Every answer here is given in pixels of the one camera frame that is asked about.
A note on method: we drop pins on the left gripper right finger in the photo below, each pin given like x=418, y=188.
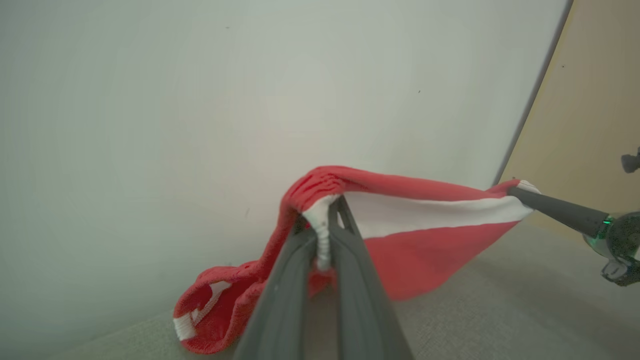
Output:
x=360, y=310

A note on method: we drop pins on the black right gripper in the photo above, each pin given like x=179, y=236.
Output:
x=622, y=245

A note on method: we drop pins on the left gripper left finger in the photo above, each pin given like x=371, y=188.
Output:
x=280, y=310

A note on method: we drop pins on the red shorts with white stripe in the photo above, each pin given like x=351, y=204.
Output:
x=425, y=255

